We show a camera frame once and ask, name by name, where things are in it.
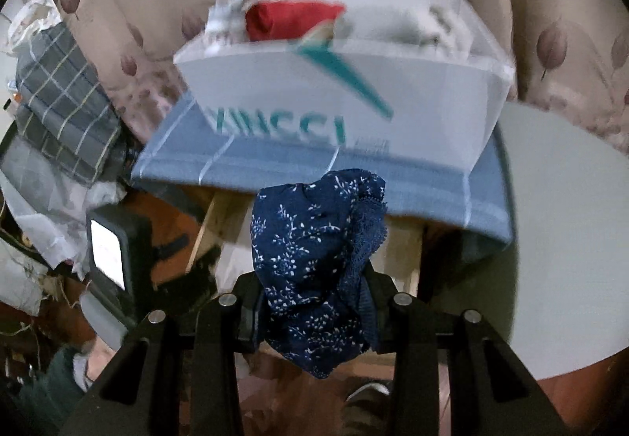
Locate red underwear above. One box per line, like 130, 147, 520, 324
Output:
245, 0, 345, 42

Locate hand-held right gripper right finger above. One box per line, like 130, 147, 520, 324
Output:
361, 264, 571, 436

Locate person's shoe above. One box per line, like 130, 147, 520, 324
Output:
344, 382, 394, 436

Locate person's left forearm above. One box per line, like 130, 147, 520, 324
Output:
29, 333, 131, 436

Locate white round table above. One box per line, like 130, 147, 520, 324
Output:
432, 99, 629, 380

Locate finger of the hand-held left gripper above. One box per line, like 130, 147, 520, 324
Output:
152, 234, 219, 299

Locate wooden nightstand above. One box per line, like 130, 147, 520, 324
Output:
123, 188, 443, 368

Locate grey plaid bedding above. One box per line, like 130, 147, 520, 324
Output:
10, 20, 129, 186

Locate white shoe box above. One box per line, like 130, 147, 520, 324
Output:
173, 0, 517, 174

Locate navy floral underwear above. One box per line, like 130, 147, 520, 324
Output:
250, 169, 390, 380

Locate blue checked cloth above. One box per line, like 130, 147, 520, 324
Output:
130, 92, 517, 265

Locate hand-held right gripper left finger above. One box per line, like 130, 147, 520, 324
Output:
59, 271, 269, 436

